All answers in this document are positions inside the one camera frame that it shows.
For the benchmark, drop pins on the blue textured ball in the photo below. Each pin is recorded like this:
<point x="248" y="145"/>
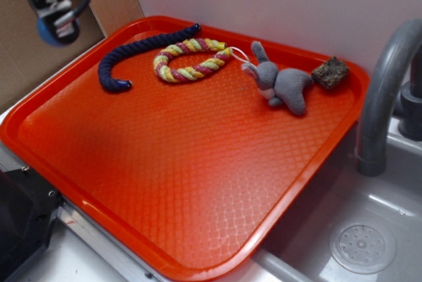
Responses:
<point x="58" y="36"/>

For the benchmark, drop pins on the navy blue rope toy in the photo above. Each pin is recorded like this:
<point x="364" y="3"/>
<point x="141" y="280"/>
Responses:
<point x="126" y="51"/>

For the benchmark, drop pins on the grey faucet spout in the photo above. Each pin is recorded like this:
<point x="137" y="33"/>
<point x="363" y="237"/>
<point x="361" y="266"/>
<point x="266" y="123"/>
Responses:
<point x="382" y="97"/>

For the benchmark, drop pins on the yellow pink rope toy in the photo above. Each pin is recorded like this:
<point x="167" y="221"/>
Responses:
<point x="221" y="55"/>

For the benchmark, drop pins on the grey sink basin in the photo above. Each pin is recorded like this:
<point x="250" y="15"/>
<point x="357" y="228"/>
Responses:
<point x="297" y="249"/>

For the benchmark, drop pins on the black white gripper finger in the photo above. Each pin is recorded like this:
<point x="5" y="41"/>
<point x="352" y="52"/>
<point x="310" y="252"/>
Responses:
<point x="59" y="16"/>

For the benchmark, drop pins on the round sink drain strainer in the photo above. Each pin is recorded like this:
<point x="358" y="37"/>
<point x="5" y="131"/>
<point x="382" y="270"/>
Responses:
<point x="362" y="245"/>

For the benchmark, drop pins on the brown rough sponge block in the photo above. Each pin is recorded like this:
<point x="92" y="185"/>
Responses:
<point x="331" y="73"/>

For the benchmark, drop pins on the dark grey faucet handle base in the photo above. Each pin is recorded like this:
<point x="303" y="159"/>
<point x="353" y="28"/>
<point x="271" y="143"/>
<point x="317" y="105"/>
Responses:
<point x="410" y="96"/>

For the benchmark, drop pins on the brown cardboard panel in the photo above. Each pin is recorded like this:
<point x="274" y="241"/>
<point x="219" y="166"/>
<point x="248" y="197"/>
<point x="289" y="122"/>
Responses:
<point x="26" y="61"/>

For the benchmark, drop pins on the black box at left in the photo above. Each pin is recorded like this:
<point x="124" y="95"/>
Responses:
<point x="29" y="205"/>

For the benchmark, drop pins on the grey plush bunny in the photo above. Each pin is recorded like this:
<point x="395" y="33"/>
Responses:
<point x="278" y="87"/>

